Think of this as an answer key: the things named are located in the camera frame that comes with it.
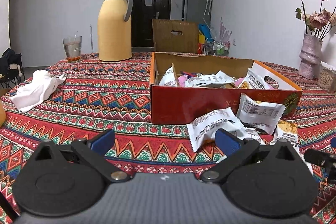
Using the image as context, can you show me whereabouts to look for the woven tissue box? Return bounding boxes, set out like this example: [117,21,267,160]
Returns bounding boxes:
[317,61,336,93]

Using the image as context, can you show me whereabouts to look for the black folding chair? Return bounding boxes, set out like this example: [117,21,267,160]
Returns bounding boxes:
[1,48,26,89]

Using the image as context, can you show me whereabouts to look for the white crumpled cloth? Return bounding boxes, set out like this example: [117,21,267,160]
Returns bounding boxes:
[10,70,66,113]

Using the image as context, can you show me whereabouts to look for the yellow thermos jug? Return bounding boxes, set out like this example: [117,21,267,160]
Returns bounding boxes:
[97,0,133,62]

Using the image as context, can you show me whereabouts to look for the wire storage cart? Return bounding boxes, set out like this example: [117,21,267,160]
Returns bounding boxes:
[203,38,231,57]

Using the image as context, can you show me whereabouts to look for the patterned red tablecloth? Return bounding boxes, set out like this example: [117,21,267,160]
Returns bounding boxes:
[1,53,335,223]

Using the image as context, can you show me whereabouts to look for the brown cardboard box with handle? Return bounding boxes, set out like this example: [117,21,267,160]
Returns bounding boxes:
[152,19,199,53]

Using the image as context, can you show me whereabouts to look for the white snack packet pile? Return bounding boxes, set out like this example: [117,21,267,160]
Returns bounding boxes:
[187,107,244,152]

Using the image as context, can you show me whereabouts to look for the glass cup with straw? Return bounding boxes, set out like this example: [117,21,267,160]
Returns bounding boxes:
[63,35,81,63]

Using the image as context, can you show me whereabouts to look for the black entrance door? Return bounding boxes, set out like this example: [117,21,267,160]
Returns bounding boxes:
[131,0,171,47]

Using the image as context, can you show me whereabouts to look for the red orange cardboard snack box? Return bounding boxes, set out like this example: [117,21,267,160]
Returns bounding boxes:
[150,52,302,125]

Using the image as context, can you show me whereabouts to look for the pink textured vase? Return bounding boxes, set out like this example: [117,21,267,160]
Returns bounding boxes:
[298,34,322,80]

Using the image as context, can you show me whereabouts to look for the orange white cracker packet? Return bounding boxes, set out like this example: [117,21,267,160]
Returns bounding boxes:
[270,121,299,153]

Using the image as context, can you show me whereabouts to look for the grey refrigerator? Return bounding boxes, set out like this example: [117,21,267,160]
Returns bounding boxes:
[182,0,211,25]

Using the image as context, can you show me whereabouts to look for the dried pink roses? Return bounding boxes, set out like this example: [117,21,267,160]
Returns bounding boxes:
[288,0,336,41]

